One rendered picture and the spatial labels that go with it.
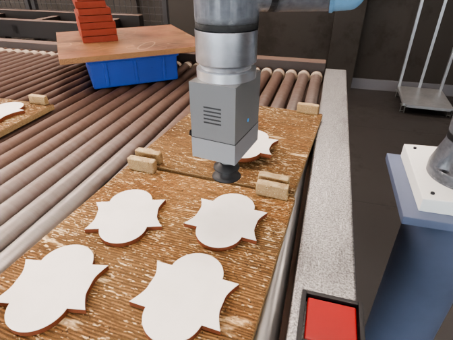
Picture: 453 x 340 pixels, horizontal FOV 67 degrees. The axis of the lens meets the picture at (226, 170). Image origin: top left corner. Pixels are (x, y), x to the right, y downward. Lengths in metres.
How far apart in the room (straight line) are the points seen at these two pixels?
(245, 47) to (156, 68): 0.90
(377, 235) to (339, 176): 1.37
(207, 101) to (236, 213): 0.22
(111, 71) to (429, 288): 1.12
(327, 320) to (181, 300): 0.18
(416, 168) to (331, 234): 0.34
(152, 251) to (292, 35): 3.93
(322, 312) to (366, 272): 1.40
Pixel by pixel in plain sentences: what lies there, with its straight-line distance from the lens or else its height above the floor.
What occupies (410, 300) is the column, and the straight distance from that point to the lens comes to 1.02.
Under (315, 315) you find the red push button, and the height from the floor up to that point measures 0.93.
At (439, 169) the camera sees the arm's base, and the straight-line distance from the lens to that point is 0.84.
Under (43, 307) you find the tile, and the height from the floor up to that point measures 0.94.
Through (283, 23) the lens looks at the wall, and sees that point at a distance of 4.30.
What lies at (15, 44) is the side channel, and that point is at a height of 0.94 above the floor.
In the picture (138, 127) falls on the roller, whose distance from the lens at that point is 0.96.
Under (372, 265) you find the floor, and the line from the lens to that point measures 1.91.
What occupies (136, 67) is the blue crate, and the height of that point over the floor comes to 0.98.
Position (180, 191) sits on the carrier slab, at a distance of 0.64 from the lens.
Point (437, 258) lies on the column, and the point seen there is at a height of 0.73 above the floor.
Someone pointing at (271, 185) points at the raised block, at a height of 0.96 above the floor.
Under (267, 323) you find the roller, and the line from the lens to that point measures 0.46.
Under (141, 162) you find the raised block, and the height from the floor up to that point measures 0.96.
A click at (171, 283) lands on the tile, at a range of 0.47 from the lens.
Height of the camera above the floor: 1.30
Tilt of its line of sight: 32 degrees down
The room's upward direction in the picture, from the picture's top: straight up
